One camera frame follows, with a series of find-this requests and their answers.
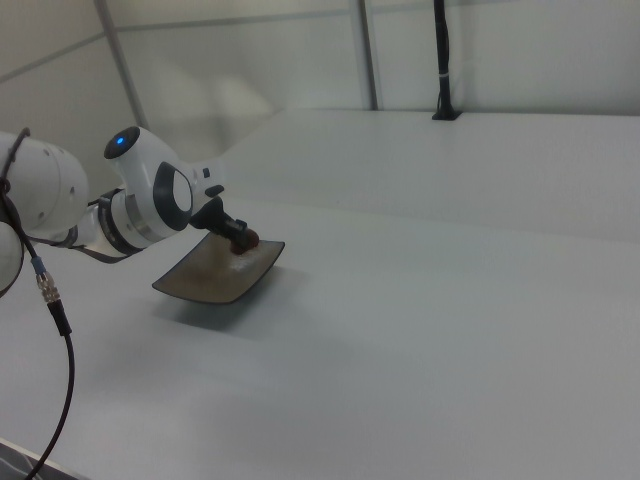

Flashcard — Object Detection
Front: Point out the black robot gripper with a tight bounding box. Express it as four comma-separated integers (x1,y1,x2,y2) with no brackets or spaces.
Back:
190,196,250,244

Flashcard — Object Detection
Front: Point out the small round brown food item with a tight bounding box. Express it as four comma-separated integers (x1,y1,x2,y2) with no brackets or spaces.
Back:
230,228,261,256

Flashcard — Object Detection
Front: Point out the square brown ceramic plate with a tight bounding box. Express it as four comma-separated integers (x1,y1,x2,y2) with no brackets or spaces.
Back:
151,231,287,306

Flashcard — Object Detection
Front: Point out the black pole with table clamp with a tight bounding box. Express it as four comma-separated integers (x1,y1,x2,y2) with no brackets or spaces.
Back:
431,0,464,122

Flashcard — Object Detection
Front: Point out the black cable with metal connector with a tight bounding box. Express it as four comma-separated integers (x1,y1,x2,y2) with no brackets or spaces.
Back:
0,127,77,480

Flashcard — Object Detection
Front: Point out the grey vertical frame post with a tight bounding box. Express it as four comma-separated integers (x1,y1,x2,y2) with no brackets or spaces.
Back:
93,0,151,132
356,0,380,112

